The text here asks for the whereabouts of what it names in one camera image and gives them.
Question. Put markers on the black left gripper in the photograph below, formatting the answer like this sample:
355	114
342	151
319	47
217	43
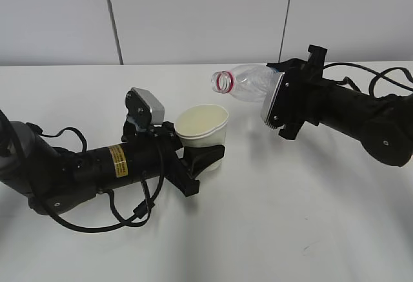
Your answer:
152	153

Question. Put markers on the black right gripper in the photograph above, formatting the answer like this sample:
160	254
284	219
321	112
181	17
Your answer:
303	73

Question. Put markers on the white paper cup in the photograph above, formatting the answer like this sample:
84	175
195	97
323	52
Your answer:
202	126

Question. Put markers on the clear water bottle red label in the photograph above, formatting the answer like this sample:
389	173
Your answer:
249	83

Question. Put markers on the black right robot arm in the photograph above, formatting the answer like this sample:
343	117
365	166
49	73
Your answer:
383	125

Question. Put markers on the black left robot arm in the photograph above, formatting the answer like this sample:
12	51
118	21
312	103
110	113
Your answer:
65	179

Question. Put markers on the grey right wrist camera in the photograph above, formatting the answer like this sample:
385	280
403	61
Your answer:
277	106

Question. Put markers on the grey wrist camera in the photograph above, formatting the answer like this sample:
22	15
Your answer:
277	106
143	109

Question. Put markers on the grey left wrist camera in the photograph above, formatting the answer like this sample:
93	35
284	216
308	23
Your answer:
143	109

